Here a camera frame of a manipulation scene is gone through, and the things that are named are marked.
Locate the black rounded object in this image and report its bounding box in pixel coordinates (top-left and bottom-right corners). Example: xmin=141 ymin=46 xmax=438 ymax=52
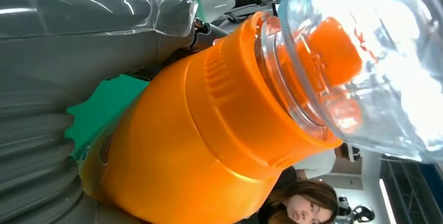
xmin=337 ymin=196 xmax=376 ymax=224

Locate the person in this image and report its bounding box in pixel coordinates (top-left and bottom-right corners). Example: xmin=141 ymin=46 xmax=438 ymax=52
xmin=239 ymin=166 xmax=341 ymax=224
xmin=293 ymin=143 xmax=362 ymax=181

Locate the orange bottle with clear cap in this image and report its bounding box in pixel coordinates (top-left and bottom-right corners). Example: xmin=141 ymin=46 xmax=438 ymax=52
xmin=79 ymin=0 xmax=443 ymax=224

